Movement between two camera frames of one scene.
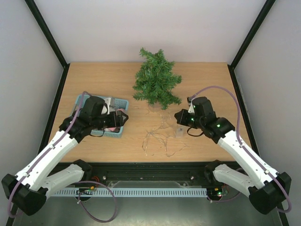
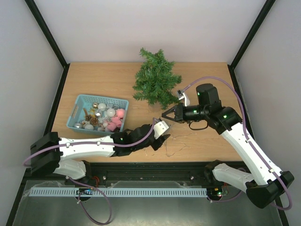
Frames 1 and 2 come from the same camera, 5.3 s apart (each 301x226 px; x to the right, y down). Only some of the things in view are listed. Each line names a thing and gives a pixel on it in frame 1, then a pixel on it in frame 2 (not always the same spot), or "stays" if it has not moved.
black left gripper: x=120 y=123 to x=163 y=138
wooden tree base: x=155 y=108 stays
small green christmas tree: x=155 y=80 stays
